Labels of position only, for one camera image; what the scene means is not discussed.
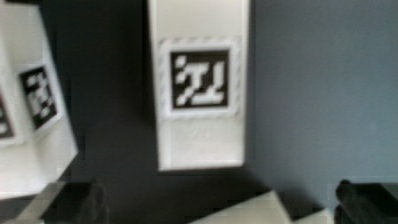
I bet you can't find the white table leg centre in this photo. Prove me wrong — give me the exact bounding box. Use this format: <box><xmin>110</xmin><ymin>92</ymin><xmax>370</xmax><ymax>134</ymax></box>
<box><xmin>0</xmin><ymin>0</ymin><xmax>76</xmax><ymax>200</ymax></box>

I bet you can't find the white table leg with tag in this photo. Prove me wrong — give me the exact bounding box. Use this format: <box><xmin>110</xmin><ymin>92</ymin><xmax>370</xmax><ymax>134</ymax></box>
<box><xmin>147</xmin><ymin>0</ymin><xmax>250</xmax><ymax>171</ymax></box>

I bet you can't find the white square tabletop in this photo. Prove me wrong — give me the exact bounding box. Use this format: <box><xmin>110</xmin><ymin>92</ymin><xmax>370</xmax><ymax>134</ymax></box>
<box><xmin>188</xmin><ymin>191</ymin><xmax>332</xmax><ymax>224</ymax></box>

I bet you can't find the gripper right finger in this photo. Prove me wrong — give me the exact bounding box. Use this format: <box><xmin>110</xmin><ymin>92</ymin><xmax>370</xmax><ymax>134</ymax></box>
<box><xmin>334</xmin><ymin>180</ymin><xmax>398</xmax><ymax>224</ymax></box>

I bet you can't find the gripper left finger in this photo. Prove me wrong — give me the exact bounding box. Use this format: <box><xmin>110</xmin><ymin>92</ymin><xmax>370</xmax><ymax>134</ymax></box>
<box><xmin>11</xmin><ymin>178</ymin><xmax>110</xmax><ymax>224</ymax></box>

